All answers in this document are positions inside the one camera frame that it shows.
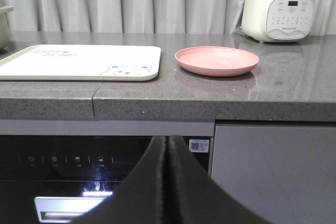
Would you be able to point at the grey cabinet door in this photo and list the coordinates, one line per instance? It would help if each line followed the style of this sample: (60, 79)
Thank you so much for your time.
(285, 174)

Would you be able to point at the pale green electric cooking pot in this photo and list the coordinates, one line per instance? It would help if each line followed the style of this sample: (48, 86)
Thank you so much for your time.
(5, 35)

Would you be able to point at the white pleated curtain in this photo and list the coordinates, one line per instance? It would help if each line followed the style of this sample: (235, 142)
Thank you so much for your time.
(126, 16)

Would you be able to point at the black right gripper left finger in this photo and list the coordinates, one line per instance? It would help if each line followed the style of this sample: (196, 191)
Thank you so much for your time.
(139, 198)

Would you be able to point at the pink round plate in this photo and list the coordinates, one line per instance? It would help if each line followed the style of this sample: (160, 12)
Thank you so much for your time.
(216, 61)

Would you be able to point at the cream bear print tray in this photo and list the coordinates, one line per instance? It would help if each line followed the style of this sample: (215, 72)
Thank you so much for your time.
(83, 63)

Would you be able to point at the black drawer sterilizer cabinet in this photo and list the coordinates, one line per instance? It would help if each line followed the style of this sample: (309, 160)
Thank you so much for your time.
(58, 178)

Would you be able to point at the white blender appliance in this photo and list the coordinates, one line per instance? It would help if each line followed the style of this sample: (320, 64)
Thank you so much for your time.
(277, 20)

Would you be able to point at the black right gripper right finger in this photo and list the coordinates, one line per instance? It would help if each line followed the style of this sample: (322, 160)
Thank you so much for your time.
(195, 197)

